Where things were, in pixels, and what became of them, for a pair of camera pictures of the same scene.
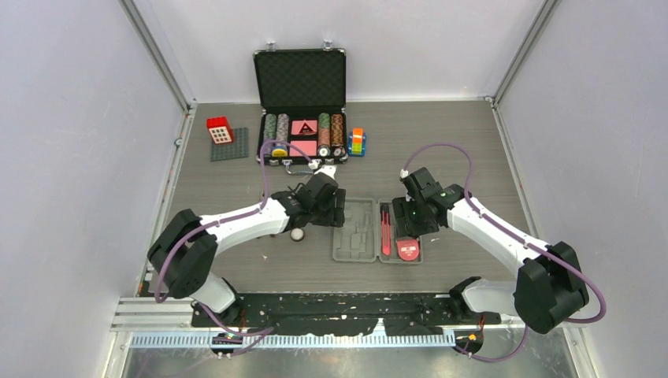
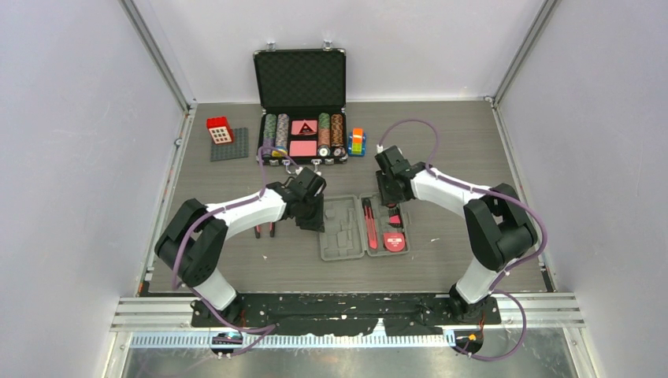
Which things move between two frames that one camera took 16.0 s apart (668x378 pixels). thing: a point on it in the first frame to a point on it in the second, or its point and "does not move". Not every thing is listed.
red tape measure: x=408 y=249 to x=395 y=242
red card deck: x=309 y=147 does not move
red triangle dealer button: x=304 y=127 does not move
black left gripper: x=335 y=216 to x=316 y=223
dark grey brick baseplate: x=238 y=149 does not move
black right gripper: x=402 y=206 to x=386 y=199
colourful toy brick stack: x=357 y=143 does not move
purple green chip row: x=269 y=131 does not move
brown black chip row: x=337 y=135 does not move
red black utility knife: x=386 y=231 to x=370 y=223
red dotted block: x=220 y=129 does not move
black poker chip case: x=302 y=94 does not move
